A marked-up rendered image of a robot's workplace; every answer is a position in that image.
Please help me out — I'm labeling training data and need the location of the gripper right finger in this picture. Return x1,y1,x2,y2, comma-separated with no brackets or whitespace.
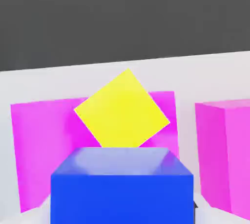
192,193,250,224

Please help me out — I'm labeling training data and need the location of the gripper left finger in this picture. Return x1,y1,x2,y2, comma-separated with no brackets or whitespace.
0,194,51,224

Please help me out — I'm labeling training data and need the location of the small blue cube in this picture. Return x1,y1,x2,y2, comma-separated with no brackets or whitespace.
50,147,194,224

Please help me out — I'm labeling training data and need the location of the small yellow cube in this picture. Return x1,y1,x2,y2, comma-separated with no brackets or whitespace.
73,67,171,148

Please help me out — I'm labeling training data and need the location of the large magenta box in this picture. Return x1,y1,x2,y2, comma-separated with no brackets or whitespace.
10,90,180,214
194,99,250,221

